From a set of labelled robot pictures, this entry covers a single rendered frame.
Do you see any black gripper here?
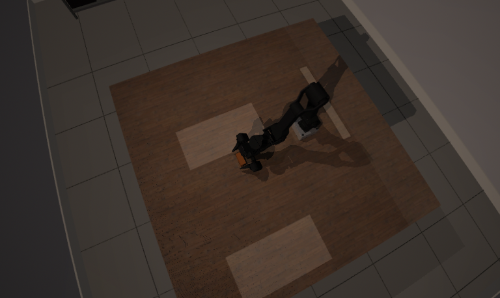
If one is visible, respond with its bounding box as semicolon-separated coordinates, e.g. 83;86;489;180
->
232;133;265;172

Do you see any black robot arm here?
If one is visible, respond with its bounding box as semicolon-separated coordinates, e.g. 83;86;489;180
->
238;82;330;159

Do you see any orange block with black square face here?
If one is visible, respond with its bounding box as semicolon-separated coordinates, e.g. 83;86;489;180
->
236;152;246;167

